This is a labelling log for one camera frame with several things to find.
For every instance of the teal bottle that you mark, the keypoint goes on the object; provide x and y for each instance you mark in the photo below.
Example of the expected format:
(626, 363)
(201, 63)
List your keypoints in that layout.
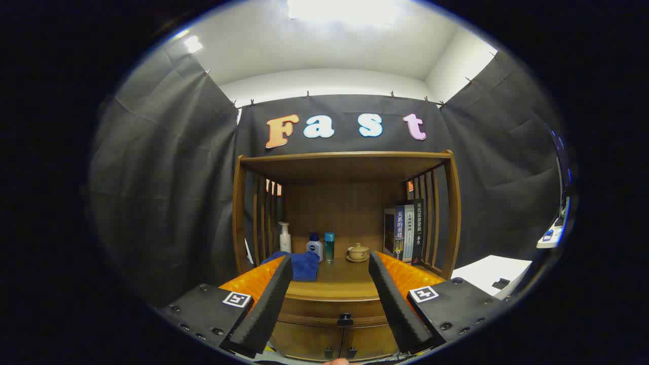
(329, 248)

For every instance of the black spine book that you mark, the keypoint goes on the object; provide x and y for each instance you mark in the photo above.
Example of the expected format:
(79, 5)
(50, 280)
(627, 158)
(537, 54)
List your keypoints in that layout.
(418, 228)

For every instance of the black backdrop cloth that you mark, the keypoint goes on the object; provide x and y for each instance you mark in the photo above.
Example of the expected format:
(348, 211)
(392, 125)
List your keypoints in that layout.
(162, 177)

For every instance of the small blue object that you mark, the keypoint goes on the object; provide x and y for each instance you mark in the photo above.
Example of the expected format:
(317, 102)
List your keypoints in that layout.
(548, 235)

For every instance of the blue spine book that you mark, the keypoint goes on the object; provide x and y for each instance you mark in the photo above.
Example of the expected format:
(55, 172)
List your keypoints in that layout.
(399, 228)

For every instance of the wooden cabinet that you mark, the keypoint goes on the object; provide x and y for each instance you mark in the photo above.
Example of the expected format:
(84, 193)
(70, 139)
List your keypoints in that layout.
(345, 203)

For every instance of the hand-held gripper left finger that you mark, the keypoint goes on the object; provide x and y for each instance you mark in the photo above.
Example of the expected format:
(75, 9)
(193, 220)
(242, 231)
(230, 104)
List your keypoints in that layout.
(268, 304)

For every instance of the white side shelf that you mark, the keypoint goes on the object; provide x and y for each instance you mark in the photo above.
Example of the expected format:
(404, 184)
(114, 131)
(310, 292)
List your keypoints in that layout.
(555, 238)

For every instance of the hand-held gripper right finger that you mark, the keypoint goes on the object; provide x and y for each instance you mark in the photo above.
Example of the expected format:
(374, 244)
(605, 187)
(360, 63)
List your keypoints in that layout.
(393, 299)

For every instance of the blue towel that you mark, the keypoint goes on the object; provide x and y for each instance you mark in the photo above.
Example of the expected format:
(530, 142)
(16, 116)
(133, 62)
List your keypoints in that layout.
(304, 266)

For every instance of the white storage cabinet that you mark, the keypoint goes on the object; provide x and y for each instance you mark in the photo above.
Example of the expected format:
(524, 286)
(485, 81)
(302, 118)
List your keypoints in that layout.
(487, 271)

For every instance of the wooden countertop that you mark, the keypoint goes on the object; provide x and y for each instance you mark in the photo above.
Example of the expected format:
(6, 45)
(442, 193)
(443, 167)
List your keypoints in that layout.
(339, 284)

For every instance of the wooden drawer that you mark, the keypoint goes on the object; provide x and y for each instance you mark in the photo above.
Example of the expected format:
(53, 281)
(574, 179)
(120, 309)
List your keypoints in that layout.
(324, 309)

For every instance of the white spine book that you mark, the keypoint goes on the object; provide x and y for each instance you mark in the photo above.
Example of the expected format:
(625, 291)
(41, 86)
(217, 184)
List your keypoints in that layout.
(409, 233)

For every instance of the ceiling light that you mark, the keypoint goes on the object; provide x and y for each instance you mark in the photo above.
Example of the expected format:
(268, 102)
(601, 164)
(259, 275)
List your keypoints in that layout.
(339, 10)

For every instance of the beige lidded teacup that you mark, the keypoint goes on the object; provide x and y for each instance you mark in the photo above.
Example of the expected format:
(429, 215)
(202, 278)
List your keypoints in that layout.
(358, 252)

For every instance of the white pump bottle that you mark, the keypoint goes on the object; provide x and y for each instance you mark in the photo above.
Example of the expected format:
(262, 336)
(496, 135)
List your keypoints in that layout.
(285, 243)

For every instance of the white bottle with blue cap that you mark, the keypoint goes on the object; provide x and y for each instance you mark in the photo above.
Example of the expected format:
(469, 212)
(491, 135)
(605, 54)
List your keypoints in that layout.
(315, 249)

